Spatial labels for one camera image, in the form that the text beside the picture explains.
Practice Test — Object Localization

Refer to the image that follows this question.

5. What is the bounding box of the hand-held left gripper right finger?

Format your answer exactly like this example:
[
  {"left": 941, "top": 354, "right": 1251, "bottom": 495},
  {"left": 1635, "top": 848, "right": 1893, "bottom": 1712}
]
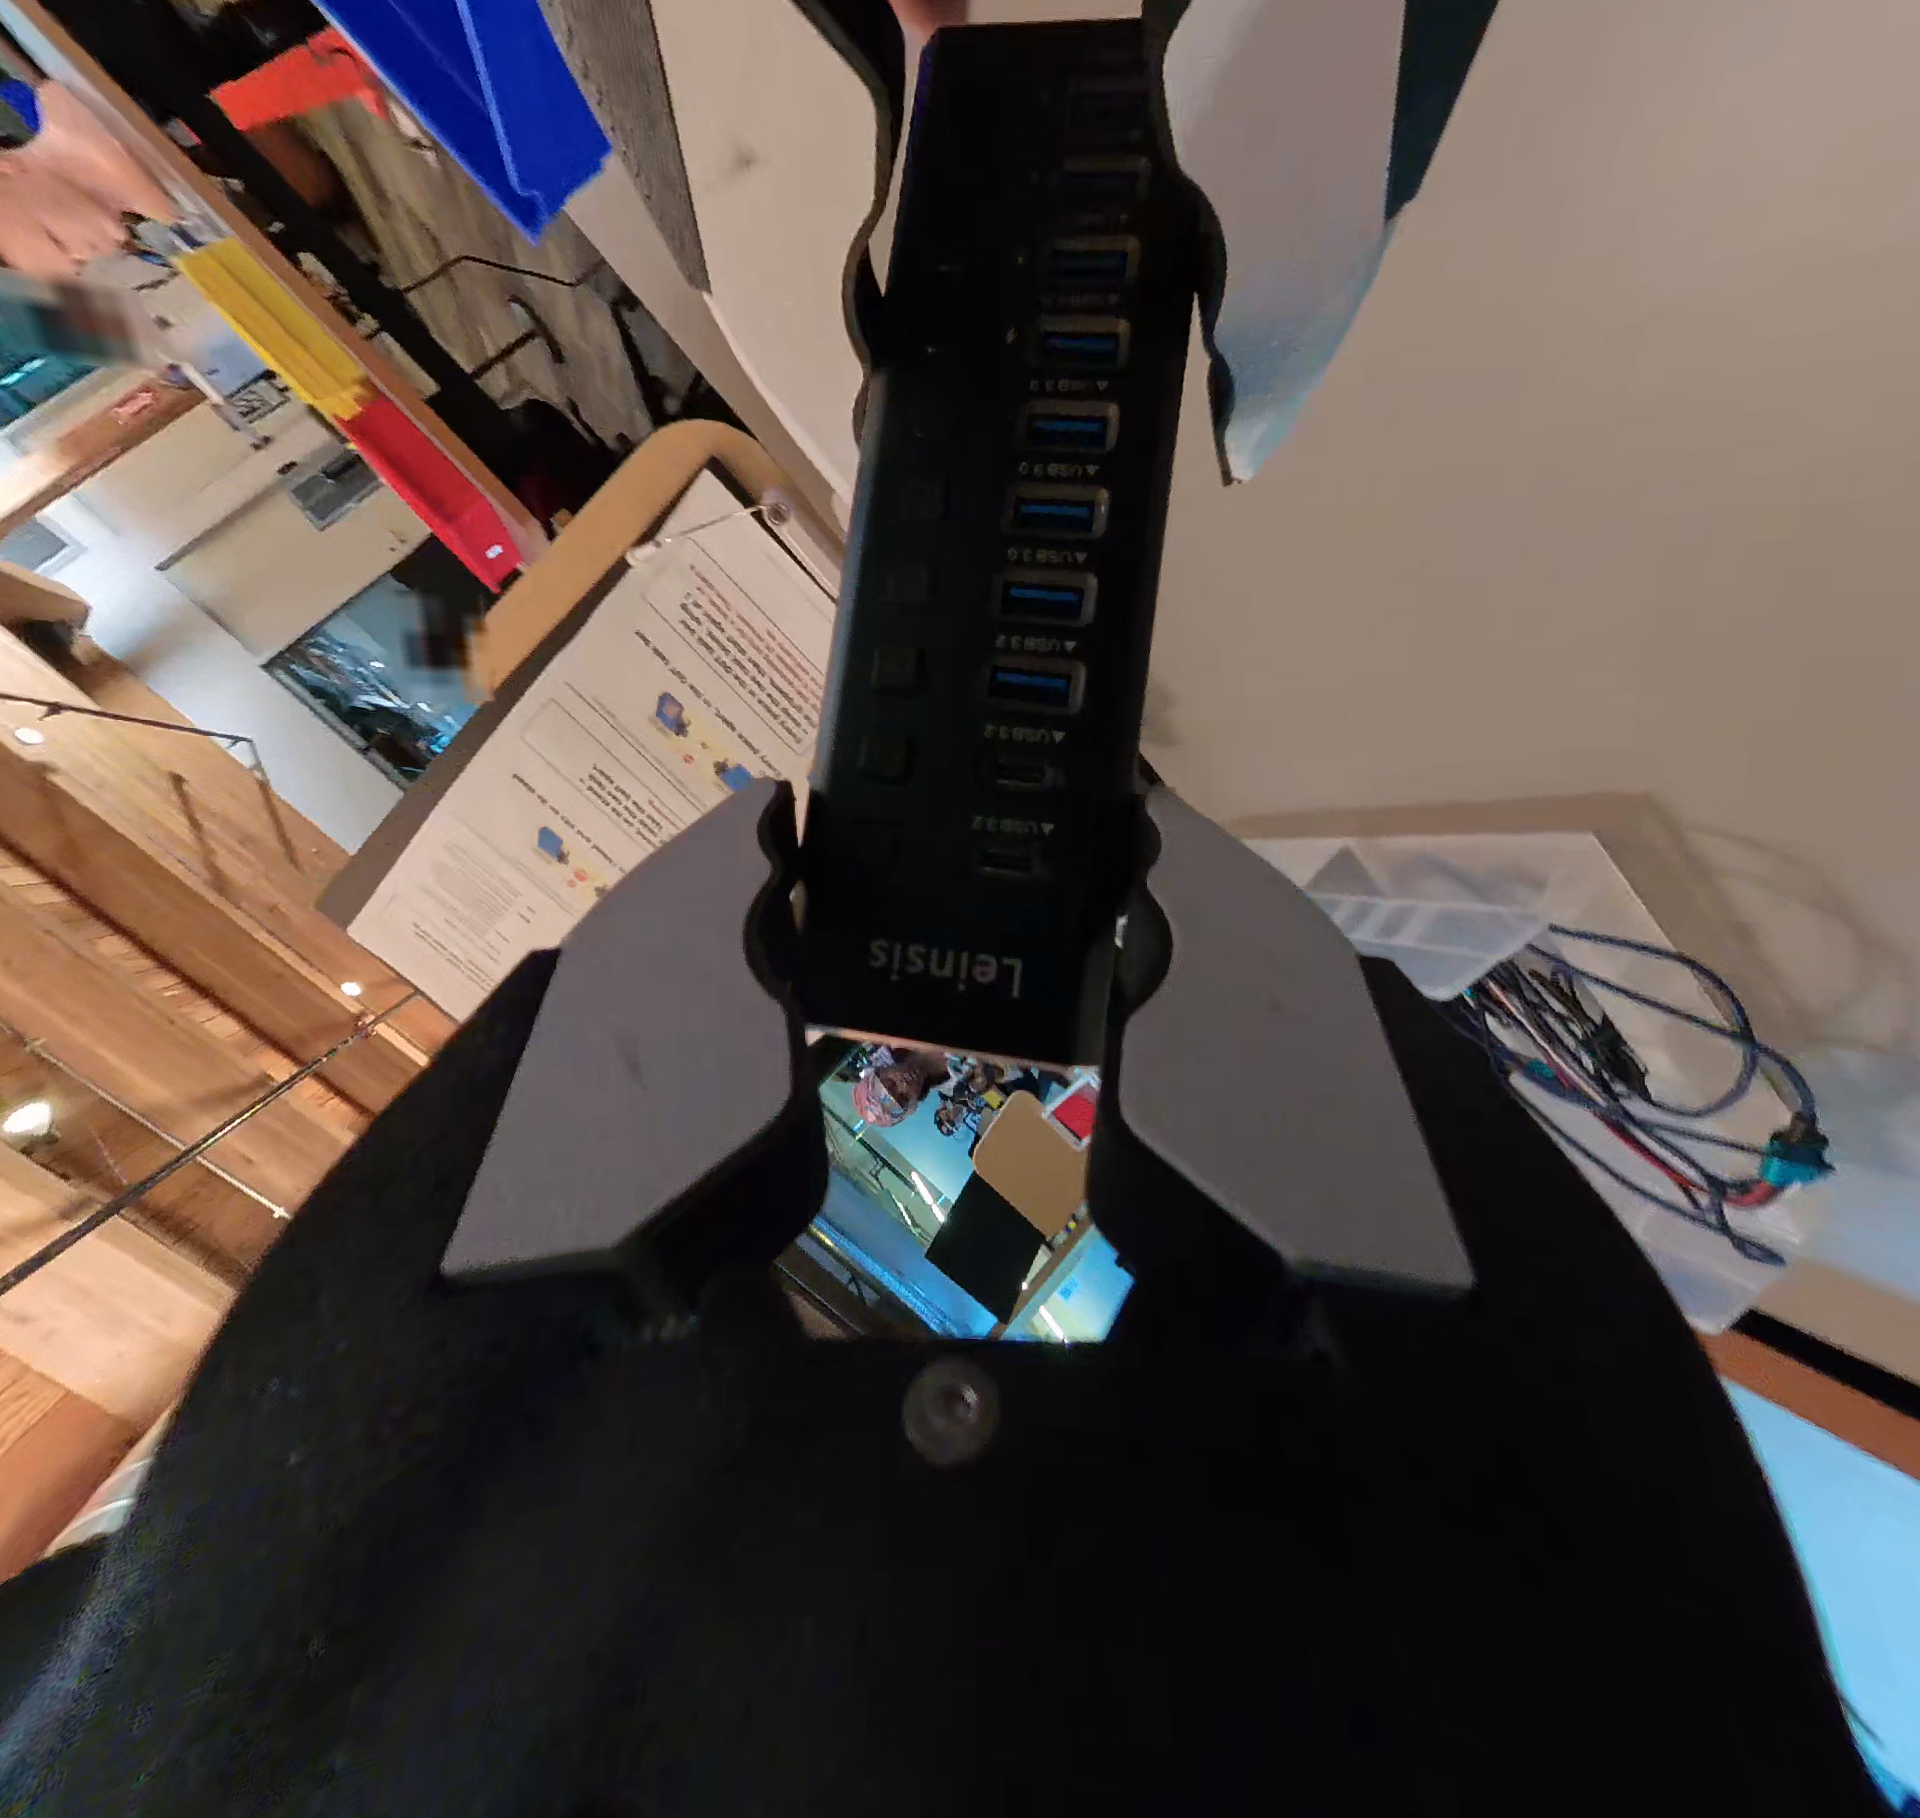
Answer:
[{"left": 1083, "top": 786, "right": 1477, "bottom": 1340}]

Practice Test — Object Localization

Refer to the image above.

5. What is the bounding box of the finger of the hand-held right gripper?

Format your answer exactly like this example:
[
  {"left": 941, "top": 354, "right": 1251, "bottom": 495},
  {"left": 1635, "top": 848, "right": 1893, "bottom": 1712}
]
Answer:
[
  {"left": 631, "top": 0, "right": 912, "bottom": 416},
  {"left": 1139, "top": 0, "right": 1547, "bottom": 487}
]

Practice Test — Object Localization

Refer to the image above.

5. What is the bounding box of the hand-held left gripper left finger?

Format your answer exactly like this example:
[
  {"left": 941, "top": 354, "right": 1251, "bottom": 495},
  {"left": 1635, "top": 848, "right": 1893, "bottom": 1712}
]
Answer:
[{"left": 439, "top": 778, "right": 829, "bottom": 1326}]

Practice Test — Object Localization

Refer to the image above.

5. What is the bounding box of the clear plastic organizer box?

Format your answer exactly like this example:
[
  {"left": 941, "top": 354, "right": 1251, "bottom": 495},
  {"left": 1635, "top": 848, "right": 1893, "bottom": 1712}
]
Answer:
[{"left": 1236, "top": 825, "right": 1824, "bottom": 1332}]

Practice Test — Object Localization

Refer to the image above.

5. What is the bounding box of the black multi-port hub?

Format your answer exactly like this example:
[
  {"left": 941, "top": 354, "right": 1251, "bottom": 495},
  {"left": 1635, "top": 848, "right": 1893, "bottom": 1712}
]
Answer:
[{"left": 797, "top": 19, "right": 1201, "bottom": 1069}]

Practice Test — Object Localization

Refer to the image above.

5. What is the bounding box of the grey desk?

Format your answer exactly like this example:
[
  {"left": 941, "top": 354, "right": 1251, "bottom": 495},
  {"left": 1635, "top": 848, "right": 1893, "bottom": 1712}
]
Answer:
[{"left": 560, "top": 0, "right": 1920, "bottom": 1474}]

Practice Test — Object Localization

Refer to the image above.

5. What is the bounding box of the blue plastic bin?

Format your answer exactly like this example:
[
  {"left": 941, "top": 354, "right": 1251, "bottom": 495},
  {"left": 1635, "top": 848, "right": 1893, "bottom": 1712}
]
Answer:
[{"left": 223, "top": 0, "right": 618, "bottom": 245}]

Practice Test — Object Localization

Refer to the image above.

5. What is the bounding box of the printed instruction sheet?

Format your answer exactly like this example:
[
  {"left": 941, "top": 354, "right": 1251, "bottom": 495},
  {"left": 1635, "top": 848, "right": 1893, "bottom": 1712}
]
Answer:
[{"left": 348, "top": 476, "right": 842, "bottom": 1021}]

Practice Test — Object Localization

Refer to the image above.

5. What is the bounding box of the orange plastic object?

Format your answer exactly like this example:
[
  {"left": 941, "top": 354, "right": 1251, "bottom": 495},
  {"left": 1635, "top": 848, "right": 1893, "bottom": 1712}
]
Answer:
[{"left": 208, "top": 28, "right": 395, "bottom": 132}]

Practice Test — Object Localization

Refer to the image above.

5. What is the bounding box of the instruction sheet on wooden board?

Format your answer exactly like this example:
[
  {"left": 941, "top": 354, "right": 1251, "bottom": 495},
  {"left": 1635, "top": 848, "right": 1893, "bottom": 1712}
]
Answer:
[{"left": 314, "top": 421, "right": 845, "bottom": 1023}]

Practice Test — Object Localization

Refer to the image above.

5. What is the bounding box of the red plastic bin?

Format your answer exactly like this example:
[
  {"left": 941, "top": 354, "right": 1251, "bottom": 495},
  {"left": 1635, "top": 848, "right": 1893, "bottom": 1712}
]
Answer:
[{"left": 336, "top": 394, "right": 528, "bottom": 592}]

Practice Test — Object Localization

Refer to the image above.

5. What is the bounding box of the yellow plastic bin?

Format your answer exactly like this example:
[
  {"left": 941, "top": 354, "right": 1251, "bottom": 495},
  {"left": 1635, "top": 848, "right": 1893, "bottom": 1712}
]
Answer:
[{"left": 171, "top": 240, "right": 376, "bottom": 421}]

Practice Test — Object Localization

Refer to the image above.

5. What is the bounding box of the bundle of coloured cables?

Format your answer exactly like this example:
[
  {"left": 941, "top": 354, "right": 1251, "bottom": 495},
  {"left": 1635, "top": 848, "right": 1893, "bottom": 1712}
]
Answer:
[{"left": 1454, "top": 925, "right": 1833, "bottom": 1267}]

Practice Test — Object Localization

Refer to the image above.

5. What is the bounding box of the metal wire clip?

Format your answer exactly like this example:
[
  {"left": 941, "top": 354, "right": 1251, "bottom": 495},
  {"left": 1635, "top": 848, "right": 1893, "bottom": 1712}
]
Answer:
[{"left": 625, "top": 495, "right": 793, "bottom": 568}]

